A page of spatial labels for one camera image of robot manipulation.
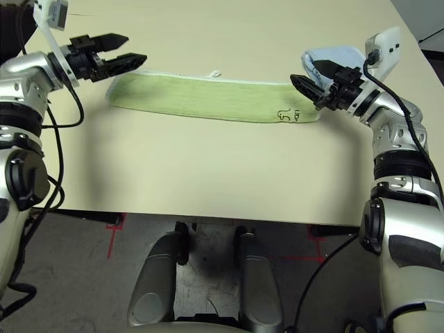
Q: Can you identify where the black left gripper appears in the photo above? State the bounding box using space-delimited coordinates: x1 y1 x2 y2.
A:
64 33 148 83

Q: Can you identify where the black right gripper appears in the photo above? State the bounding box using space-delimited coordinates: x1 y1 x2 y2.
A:
289 59 370 114

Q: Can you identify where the green towel with white hem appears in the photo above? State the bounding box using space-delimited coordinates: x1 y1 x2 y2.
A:
105 69 321 125

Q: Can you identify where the folded light blue towel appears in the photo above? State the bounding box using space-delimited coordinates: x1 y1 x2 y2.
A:
300 44 367 90

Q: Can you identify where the black foam floor mat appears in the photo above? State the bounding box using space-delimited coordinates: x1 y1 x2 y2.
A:
0 0 37 67

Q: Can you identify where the silver robot right leg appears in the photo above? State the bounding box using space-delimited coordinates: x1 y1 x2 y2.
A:
232 227 284 333

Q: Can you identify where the silver robot leg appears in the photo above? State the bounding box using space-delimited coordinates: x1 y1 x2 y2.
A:
127 230 190 327
232 227 284 333

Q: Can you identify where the silver robot left leg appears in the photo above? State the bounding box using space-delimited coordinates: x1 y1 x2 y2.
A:
127 230 190 327

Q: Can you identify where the beige robot torso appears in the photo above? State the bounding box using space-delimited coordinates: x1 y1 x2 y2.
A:
131 314 250 333

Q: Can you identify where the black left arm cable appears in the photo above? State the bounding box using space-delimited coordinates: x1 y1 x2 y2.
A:
0 0 86 320

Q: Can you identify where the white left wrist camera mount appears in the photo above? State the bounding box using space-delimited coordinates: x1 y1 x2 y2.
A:
33 0 81 88

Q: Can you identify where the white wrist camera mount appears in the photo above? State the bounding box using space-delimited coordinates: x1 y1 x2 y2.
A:
346 26 402 117
33 0 81 88

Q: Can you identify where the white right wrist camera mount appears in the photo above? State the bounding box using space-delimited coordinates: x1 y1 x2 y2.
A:
346 26 402 117

